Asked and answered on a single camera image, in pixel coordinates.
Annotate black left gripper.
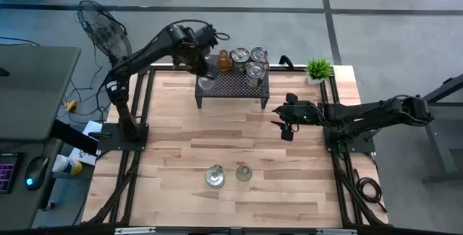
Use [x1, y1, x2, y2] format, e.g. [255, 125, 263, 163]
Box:
[172, 41, 221, 81]

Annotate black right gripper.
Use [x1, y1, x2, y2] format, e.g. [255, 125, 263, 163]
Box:
[270, 92, 321, 142]

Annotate clear glass candlestick holder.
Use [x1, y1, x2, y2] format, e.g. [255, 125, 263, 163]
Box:
[197, 75, 217, 92]

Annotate orange glass candlestick holder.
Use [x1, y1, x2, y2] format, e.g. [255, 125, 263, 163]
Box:
[218, 49, 232, 73]

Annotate large clear glass jar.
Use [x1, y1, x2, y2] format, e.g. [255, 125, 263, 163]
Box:
[230, 47, 251, 74]

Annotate clear jar with metal lid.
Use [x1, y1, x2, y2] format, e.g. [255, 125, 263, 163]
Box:
[245, 61, 267, 89]

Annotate green glass candlestick holder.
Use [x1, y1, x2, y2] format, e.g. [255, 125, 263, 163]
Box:
[235, 165, 253, 183]

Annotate black perforated metal shelf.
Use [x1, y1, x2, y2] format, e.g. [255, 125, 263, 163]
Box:
[194, 54, 271, 110]

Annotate green plant in white pot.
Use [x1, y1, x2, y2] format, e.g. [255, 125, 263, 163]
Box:
[305, 57, 334, 84]

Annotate black floor fan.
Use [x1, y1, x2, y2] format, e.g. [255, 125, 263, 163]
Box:
[75, 0, 133, 70]

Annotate white paper sheet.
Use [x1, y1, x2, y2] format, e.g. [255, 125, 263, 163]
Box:
[82, 119, 104, 138]

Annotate dark metal side table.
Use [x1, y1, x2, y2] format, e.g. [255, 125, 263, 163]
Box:
[408, 74, 463, 185]

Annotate white printed booklet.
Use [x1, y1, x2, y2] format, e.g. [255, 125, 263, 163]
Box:
[68, 147, 98, 166]

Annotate grey desk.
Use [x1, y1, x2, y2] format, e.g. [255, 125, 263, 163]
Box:
[0, 45, 82, 142]

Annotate black computer mouse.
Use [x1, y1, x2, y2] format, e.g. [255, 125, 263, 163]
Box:
[24, 155, 51, 192]

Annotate black backlit keyboard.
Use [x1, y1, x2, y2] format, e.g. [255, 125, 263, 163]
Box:
[0, 151, 19, 195]

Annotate dark work desk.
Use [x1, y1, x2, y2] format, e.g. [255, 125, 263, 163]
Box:
[0, 139, 62, 231]

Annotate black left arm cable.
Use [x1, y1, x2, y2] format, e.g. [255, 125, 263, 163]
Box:
[213, 28, 231, 42]

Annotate black clamp handle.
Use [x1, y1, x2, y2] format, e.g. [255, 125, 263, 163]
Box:
[278, 54, 296, 70]

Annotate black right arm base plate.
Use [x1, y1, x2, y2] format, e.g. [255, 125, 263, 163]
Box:
[323, 124, 377, 154]

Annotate black aluminium table frame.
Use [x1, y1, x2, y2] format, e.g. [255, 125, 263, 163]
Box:
[81, 63, 390, 228]

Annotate coiled black cable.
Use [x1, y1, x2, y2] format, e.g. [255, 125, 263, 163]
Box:
[354, 168, 388, 213]

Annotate black floor cables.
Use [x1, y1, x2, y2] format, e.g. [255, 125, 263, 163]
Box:
[67, 46, 116, 117]

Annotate silver rail bracket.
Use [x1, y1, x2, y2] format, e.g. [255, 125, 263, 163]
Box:
[316, 227, 357, 235]
[114, 226, 156, 235]

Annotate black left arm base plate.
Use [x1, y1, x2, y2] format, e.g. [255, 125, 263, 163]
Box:
[95, 122, 150, 152]

